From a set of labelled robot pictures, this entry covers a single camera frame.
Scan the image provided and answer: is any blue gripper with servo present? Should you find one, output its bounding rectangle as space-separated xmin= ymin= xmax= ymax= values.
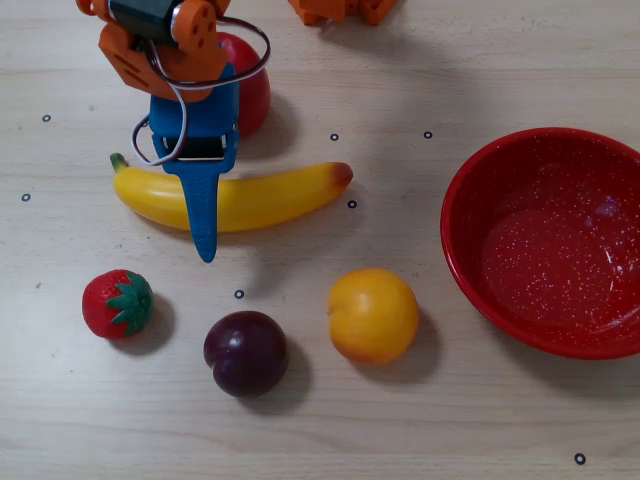
xmin=149 ymin=62 xmax=241 ymax=265

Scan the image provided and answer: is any yellow toy banana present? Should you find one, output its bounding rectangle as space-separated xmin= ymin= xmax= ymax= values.
xmin=109 ymin=152 xmax=355 ymax=234

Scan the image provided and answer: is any orange robot base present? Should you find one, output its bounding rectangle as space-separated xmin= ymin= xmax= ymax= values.
xmin=288 ymin=0 xmax=402 ymax=27

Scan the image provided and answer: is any red speckled bowl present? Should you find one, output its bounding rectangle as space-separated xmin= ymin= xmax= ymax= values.
xmin=440 ymin=126 xmax=640 ymax=361

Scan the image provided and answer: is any red toy apple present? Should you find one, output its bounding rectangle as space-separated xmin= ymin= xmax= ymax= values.
xmin=215 ymin=32 xmax=273 ymax=141

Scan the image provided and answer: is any red toy strawberry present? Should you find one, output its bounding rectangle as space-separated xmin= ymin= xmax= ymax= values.
xmin=81 ymin=268 xmax=155 ymax=341

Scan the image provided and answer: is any dark purple toy plum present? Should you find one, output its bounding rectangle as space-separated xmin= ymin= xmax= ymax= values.
xmin=202 ymin=310 xmax=290 ymax=400

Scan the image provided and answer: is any yellow orange toy peach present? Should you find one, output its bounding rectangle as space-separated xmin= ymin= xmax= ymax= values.
xmin=327 ymin=267 xmax=420 ymax=366

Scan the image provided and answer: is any white red black servo wire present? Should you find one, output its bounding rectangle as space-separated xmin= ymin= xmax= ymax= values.
xmin=131 ymin=14 xmax=272 ymax=169

